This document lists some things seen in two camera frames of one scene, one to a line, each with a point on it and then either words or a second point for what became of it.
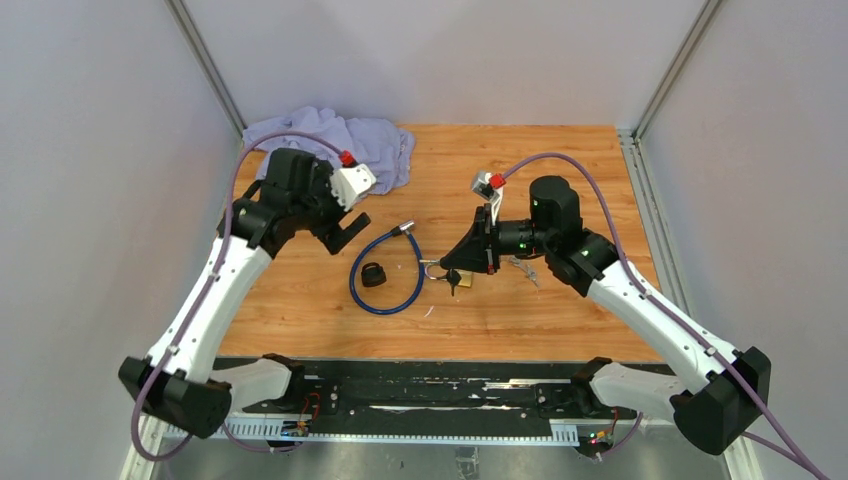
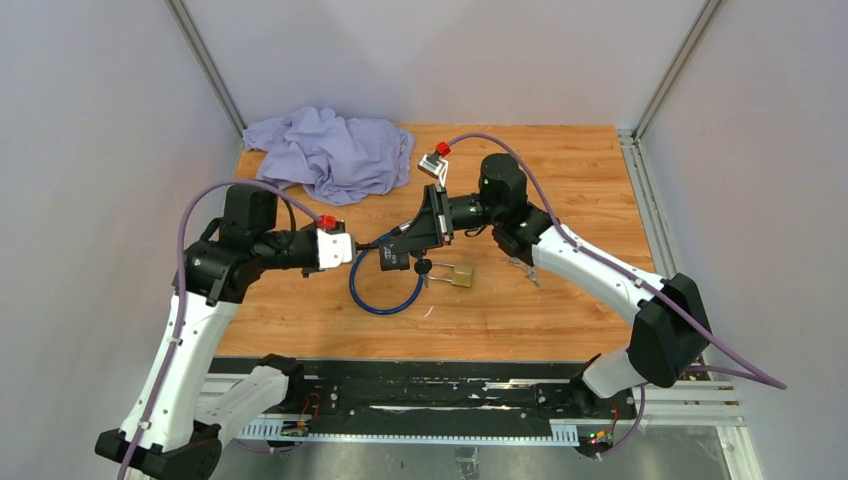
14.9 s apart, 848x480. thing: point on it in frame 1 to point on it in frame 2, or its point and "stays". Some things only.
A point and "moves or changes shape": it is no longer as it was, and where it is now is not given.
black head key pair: x=453 y=277 moves or changes shape
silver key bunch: x=532 y=274 stays
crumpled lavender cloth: x=385 y=150 stays
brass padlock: x=466 y=275 stays
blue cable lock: x=396 y=230 stays
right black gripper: x=478 y=251 to x=433 y=226
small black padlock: x=373 y=274 to x=394 y=255
